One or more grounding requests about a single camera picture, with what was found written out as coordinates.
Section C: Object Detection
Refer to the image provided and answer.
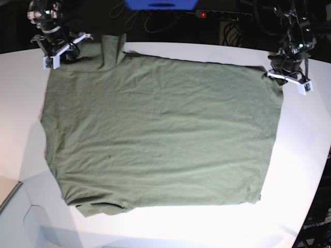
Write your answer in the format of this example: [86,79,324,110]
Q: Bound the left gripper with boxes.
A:
[263,53,309,86]

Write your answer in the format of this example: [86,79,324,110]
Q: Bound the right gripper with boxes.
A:
[31,32,93,62]

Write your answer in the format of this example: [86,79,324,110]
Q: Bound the green t-shirt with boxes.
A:
[41,36,283,216]

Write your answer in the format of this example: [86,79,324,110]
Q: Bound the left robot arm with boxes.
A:
[262,1,316,94]

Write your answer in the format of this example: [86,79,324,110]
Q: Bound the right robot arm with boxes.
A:
[27,1,93,69]

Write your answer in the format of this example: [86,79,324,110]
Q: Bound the black power strip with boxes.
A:
[195,9,253,22]

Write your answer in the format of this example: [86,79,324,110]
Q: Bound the blue box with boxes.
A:
[124,0,198,10]

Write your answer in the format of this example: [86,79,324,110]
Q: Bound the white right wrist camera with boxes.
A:
[42,56,60,70]

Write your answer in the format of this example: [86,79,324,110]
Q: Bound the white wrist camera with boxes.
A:
[297,81,314,96]
[42,56,60,70]

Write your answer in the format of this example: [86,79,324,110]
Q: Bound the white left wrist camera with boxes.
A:
[297,81,314,96]

